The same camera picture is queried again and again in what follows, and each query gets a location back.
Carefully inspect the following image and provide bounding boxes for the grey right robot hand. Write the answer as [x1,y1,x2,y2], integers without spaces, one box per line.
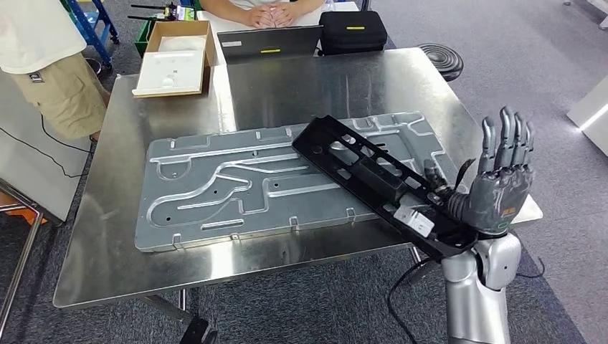
[424,106,536,237]

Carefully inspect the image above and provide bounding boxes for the black plastic frame part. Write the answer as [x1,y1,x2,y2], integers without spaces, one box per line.
[291,115,478,261]

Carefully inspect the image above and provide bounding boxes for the stainless steel workbench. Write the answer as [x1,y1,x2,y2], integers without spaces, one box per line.
[53,47,544,325]

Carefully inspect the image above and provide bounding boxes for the white cabinet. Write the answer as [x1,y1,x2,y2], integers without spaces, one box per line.
[566,75,608,158]

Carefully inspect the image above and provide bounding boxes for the black ribbed round stool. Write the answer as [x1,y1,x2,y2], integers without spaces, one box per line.
[417,42,465,82]

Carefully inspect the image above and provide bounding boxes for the black case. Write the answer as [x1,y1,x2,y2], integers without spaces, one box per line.
[319,10,389,55]

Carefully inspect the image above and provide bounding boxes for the stamped grey metal sheet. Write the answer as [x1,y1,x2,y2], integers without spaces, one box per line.
[134,111,460,254]

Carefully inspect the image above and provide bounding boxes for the seated person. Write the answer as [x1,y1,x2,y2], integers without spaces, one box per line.
[199,0,326,29]

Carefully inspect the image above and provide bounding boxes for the cardboard box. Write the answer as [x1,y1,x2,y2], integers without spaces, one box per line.
[132,20,217,99]

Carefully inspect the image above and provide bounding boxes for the radio device with antennas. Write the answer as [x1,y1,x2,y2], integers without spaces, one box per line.
[128,2,196,22]

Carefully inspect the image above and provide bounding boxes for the green plastic crate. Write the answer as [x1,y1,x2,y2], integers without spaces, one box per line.
[134,19,156,59]

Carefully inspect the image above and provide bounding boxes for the white desk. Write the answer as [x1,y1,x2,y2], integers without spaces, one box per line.
[0,71,93,221]

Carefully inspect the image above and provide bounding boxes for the orange floor object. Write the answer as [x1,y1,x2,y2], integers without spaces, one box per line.
[0,192,46,226]

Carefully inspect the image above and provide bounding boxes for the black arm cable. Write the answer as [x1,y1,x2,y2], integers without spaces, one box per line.
[516,256,546,280]

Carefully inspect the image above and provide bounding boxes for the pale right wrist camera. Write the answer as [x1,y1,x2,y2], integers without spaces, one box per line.
[393,205,435,239]

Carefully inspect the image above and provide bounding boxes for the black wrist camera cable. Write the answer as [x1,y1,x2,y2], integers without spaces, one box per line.
[386,256,440,344]

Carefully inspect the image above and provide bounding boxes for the blue metal cart frame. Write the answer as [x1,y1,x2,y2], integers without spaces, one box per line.
[66,0,120,67]

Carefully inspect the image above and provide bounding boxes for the thin black desk cable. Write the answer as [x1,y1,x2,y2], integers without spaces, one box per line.
[0,113,93,180]

